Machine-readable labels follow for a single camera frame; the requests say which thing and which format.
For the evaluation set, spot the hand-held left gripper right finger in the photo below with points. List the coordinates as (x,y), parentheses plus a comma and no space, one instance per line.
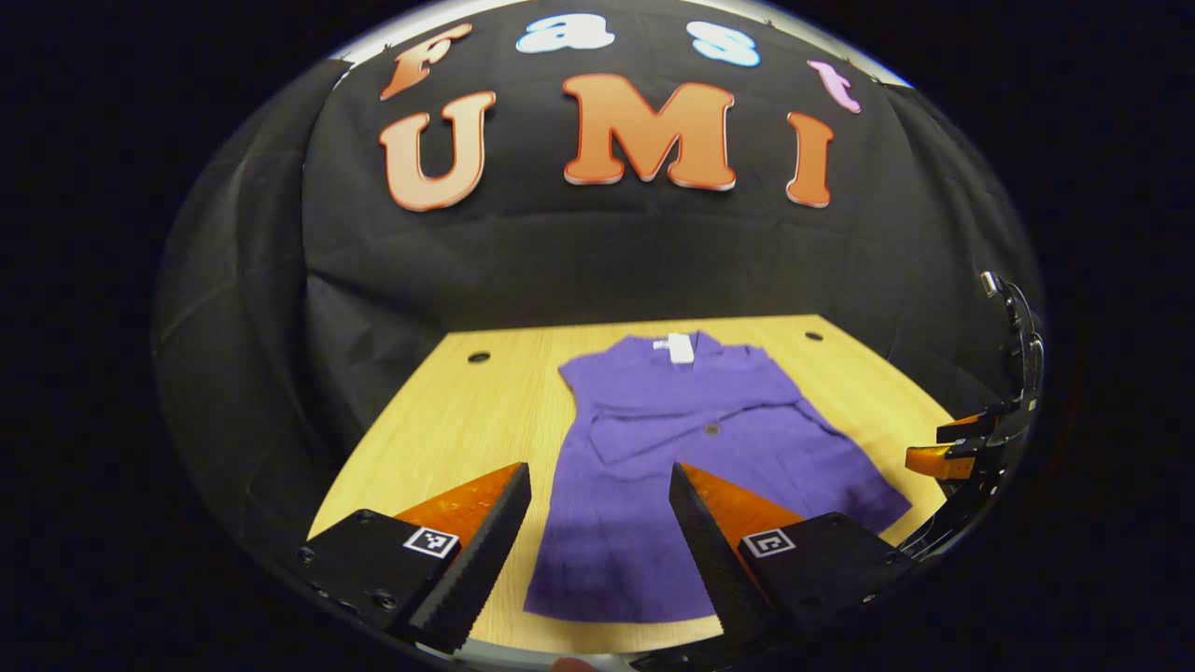
(719,565)

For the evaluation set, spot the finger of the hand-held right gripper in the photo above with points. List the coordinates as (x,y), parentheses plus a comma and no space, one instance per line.
(966,429)
(938,462)

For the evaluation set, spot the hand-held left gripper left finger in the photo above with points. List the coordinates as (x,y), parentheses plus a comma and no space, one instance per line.
(481,560)

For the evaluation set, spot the purple shirt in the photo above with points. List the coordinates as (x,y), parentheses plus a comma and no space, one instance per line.
(672,485)

